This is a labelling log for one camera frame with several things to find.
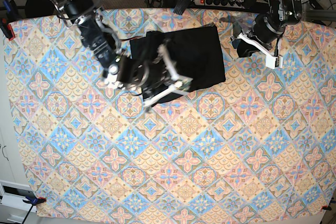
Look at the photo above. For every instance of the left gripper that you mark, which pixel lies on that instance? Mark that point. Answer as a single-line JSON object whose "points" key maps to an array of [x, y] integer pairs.
{"points": [[265, 30]]}

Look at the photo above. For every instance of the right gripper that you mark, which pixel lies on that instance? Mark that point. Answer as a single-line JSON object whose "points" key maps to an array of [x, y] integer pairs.
{"points": [[152, 78]]}

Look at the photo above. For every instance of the black T-shirt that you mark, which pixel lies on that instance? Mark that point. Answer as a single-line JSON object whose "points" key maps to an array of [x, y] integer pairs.
{"points": [[197, 53]]}

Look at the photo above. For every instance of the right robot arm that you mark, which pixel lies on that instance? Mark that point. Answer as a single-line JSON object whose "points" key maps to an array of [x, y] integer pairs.
{"points": [[100, 38]]}

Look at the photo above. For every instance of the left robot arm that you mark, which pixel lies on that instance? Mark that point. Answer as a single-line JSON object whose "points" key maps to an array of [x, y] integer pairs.
{"points": [[287, 11]]}

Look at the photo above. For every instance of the white power strip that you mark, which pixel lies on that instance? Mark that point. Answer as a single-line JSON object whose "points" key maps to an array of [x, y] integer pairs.
{"points": [[220, 3]]}

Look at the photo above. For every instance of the patterned tablecloth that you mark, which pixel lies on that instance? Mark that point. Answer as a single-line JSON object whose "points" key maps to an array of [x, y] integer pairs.
{"points": [[259, 147]]}

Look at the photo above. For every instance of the black round stand base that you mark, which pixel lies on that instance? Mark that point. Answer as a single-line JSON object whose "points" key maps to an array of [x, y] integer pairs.
{"points": [[39, 8]]}

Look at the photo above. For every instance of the orange clamp bottom right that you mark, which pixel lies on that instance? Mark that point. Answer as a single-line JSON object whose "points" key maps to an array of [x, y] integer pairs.
{"points": [[326, 208]]}

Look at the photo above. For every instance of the blue clamp top left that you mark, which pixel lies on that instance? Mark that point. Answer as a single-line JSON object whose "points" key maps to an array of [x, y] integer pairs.
{"points": [[5, 25]]}

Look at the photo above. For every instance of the blue clamp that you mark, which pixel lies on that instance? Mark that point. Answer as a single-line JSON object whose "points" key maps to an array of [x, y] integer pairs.
{"points": [[5, 25], [33, 202]]}

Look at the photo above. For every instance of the blue clamp bottom left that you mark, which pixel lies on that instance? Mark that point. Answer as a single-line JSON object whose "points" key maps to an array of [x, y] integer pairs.
{"points": [[33, 202]]}

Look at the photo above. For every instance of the white cabinet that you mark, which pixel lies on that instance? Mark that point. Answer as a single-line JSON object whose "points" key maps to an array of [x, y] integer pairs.
{"points": [[12, 170]]}

